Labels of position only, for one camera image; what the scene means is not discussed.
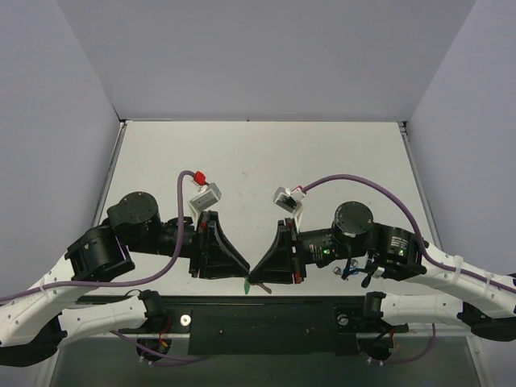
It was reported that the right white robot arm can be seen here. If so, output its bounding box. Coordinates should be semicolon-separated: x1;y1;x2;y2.
248;202;515;342

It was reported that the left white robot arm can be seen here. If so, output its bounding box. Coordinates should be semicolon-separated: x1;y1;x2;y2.
1;192;250;368

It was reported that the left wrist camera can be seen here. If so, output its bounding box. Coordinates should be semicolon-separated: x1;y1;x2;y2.
188;183;222;214

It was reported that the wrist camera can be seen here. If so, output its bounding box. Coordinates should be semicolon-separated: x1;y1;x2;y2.
273;186;306;229
188;183;222;214

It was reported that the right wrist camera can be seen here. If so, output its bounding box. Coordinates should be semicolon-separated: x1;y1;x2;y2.
273;186;306;229

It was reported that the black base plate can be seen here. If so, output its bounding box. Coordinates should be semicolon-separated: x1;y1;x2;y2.
116;295;404;356

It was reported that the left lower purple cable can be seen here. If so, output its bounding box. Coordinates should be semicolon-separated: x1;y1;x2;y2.
110;330;202;367

